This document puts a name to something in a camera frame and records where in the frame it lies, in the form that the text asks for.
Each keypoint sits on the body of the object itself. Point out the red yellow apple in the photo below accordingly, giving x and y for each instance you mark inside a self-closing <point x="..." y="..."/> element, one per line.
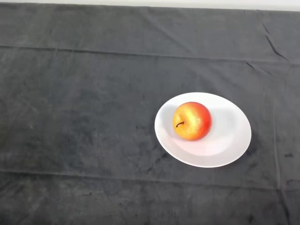
<point x="192" y="122"/>

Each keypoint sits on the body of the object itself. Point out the white round plate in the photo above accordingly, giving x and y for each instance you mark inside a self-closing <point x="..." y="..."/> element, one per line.
<point x="225" y="145"/>

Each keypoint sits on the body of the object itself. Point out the black cloth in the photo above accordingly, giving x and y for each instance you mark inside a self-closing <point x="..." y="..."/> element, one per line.
<point x="93" y="93"/>

